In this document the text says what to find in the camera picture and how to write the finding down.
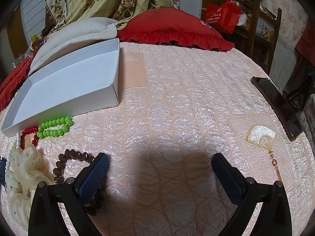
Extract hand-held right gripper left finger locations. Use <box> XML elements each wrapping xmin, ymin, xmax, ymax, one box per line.
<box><xmin>28</xmin><ymin>152</ymin><xmax>110</xmax><ymax>236</ymax></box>

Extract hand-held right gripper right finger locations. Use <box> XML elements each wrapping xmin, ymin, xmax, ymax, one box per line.
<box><xmin>212</xmin><ymin>152</ymin><xmax>293</xmax><ymax>236</ymax></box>

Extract brown bead bracelet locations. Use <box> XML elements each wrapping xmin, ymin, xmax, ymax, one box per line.
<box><xmin>53</xmin><ymin>149</ymin><xmax>105</xmax><ymax>217</ymax></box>

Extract cream dotted scrunchie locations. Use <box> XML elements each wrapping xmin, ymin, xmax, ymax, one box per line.
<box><xmin>5</xmin><ymin>144</ymin><xmax>56</xmax><ymax>229</ymax></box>

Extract green bead bracelet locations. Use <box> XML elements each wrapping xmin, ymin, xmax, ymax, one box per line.
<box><xmin>36</xmin><ymin>117</ymin><xmax>73</xmax><ymax>139</ymax></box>

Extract red bead bracelet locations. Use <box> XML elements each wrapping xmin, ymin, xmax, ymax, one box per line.
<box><xmin>20</xmin><ymin>126</ymin><xmax>40</xmax><ymax>150</ymax></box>

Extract white pearl necklace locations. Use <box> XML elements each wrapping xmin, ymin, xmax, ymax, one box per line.
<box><xmin>5</xmin><ymin>132</ymin><xmax>21</xmax><ymax>177</ymax></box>

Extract blue hair claw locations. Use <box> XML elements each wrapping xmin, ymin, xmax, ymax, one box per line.
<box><xmin>0</xmin><ymin>157</ymin><xmax>7</xmax><ymax>185</ymax></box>

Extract white cardboard box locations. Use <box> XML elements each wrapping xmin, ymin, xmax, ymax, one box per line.
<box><xmin>1</xmin><ymin>38</ymin><xmax>121</xmax><ymax>137</ymax></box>

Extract gold tassel fan ornament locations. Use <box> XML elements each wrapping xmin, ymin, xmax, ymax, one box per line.
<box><xmin>246</xmin><ymin>125</ymin><xmax>283</xmax><ymax>182</ymax></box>

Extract pink quilted bedspread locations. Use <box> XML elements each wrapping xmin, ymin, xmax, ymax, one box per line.
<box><xmin>0</xmin><ymin>42</ymin><xmax>310</xmax><ymax>236</ymax></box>

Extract dark smartphone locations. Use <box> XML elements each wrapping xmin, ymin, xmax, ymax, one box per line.
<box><xmin>250</xmin><ymin>77</ymin><xmax>304</xmax><ymax>142</ymax></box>

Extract red ruffled pillow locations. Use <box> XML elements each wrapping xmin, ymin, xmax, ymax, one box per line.
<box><xmin>0</xmin><ymin>56</ymin><xmax>33</xmax><ymax>111</ymax></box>
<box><xmin>117</xmin><ymin>8</ymin><xmax>235</xmax><ymax>53</ymax></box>

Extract clear plastic bag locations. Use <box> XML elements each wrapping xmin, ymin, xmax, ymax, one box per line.
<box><xmin>13</xmin><ymin>52</ymin><xmax>32</xmax><ymax>67</ymax></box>

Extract cream pillow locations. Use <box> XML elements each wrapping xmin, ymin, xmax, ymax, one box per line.
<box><xmin>27</xmin><ymin>17</ymin><xmax>119</xmax><ymax>77</ymax></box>

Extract red cloth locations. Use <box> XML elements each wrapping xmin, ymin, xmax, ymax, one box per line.
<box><xmin>295</xmin><ymin>22</ymin><xmax>315</xmax><ymax>65</ymax></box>

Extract red shopping bag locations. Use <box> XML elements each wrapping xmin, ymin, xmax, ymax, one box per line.
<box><xmin>205</xmin><ymin>0</ymin><xmax>242</xmax><ymax>35</ymax></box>

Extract wooden chair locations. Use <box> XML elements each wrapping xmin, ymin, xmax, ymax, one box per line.
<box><xmin>231</xmin><ymin>0</ymin><xmax>282</xmax><ymax>72</ymax></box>

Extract white panelled door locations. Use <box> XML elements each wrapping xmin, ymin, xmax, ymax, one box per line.
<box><xmin>21</xmin><ymin>0</ymin><xmax>47</xmax><ymax>46</ymax></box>

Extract floral curtain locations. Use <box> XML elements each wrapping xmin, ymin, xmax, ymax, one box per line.
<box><xmin>261</xmin><ymin>0</ymin><xmax>309</xmax><ymax>30</ymax></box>

